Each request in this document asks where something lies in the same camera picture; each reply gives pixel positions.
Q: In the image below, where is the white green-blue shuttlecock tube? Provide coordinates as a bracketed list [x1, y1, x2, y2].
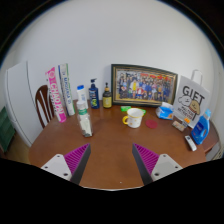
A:
[58, 63, 77, 117]

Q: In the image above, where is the white cabinet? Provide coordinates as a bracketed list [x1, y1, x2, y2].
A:
[4, 60, 44, 148]

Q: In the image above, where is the small snack packet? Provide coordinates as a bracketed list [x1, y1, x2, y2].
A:
[171, 120, 186, 132]

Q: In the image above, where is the white remote control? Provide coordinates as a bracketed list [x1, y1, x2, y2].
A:
[184, 134, 198, 152]

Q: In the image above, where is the amber yellow-labelled pump bottle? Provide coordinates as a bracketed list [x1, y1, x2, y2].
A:
[102, 82, 113, 109]

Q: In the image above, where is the dark wooden side table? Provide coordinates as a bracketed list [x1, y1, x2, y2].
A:
[200, 123, 221, 155]

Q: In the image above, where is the white paper gift bag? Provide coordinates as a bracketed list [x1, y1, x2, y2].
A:
[173, 69, 212, 129]

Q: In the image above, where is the dark blue pump bottle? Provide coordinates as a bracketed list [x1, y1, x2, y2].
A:
[88, 78, 101, 110]

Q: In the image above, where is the brown wooden chair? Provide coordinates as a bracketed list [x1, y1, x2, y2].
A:
[34, 84, 55, 130]

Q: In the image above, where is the flat round red coaster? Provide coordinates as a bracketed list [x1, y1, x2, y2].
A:
[144, 119, 159, 130]

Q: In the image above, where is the pink shuttlecock tube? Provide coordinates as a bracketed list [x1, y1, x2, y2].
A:
[45, 66, 68, 124]

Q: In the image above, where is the clear green-labelled drink bottle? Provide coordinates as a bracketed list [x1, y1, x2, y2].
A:
[76, 100, 94, 138]

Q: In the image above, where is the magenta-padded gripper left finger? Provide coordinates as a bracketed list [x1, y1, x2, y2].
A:
[40, 143, 92, 185]

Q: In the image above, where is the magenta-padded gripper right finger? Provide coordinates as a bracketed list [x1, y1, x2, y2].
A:
[131, 143, 184, 186]

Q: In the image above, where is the white mug with yellow handle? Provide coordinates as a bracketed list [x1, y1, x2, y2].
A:
[122, 107, 145, 129]

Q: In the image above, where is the white bottle with blue cap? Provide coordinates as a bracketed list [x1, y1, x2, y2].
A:
[76, 84, 89, 110]

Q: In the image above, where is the green crate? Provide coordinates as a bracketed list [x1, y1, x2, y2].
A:
[0, 105, 16, 153]

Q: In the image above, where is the small puzzle cube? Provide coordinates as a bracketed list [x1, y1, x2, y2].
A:
[182, 117, 192, 128]

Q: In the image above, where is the dark framed group photo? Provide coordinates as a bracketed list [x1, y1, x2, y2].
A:
[110, 63, 179, 108]

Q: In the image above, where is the blue detergent bottle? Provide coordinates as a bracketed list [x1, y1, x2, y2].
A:
[190, 108, 212, 146]

